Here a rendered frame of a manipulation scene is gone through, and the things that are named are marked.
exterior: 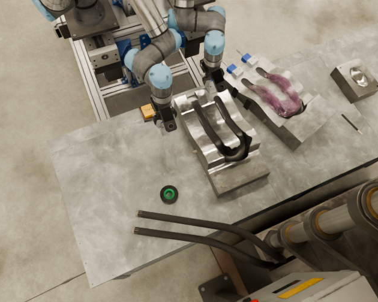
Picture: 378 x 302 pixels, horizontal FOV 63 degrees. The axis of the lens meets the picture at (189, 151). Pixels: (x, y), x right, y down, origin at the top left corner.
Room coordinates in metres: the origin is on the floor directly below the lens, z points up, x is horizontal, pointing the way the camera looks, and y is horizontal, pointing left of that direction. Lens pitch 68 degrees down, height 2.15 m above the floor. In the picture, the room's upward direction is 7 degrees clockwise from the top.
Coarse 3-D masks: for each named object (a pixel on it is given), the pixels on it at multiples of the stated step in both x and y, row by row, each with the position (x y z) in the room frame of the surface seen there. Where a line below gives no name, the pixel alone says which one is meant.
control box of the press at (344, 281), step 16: (304, 272) 0.05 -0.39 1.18; (320, 272) 0.05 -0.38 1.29; (336, 272) 0.05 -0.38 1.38; (352, 272) 0.05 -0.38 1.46; (208, 288) -0.05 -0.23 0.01; (224, 288) -0.04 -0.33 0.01; (272, 288) 0.00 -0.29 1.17; (288, 288) 0.00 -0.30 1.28; (304, 288) 0.01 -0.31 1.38; (320, 288) 0.01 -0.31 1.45; (336, 288) 0.01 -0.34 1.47; (352, 288) 0.02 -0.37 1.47; (368, 288) 0.02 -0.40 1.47
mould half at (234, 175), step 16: (208, 96) 0.81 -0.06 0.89; (224, 96) 0.82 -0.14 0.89; (192, 112) 0.71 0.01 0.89; (208, 112) 0.73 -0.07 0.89; (192, 128) 0.63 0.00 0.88; (224, 128) 0.65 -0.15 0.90; (192, 144) 0.58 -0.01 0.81; (208, 144) 0.54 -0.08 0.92; (256, 144) 0.57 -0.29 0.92; (208, 160) 0.47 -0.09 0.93; (224, 160) 0.49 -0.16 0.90; (256, 160) 0.52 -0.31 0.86; (208, 176) 0.43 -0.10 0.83; (224, 176) 0.43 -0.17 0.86; (240, 176) 0.44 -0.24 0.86; (256, 176) 0.45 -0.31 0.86; (224, 192) 0.36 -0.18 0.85
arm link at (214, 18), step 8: (208, 8) 0.95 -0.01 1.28; (216, 8) 0.94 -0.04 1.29; (200, 16) 0.90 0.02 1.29; (208, 16) 0.90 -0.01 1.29; (216, 16) 0.90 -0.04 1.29; (224, 16) 0.92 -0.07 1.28; (200, 24) 0.87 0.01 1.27; (208, 24) 0.88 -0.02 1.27; (216, 24) 0.87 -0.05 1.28; (224, 24) 0.89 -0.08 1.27; (224, 32) 0.87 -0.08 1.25
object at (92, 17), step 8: (96, 0) 1.08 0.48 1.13; (72, 8) 1.05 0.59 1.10; (80, 8) 1.03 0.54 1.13; (88, 8) 1.03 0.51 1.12; (96, 8) 1.06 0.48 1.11; (80, 16) 1.03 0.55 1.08; (88, 16) 1.02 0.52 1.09; (96, 16) 1.04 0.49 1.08; (104, 16) 1.08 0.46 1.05; (80, 24) 1.01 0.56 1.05; (88, 24) 1.01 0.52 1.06; (96, 24) 1.03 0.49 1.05
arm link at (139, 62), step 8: (152, 48) 0.73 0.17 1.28; (128, 56) 0.68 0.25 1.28; (136, 56) 0.68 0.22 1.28; (144, 56) 0.69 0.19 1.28; (152, 56) 0.70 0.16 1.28; (160, 56) 0.71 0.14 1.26; (128, 64) 0.66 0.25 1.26; (136, 64) 0.66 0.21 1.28; (144, 64) 0.65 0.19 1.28; (152, 64) 0.66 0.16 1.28; (136, 72) 0.64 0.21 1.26; (144, 72) 0.63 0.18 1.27
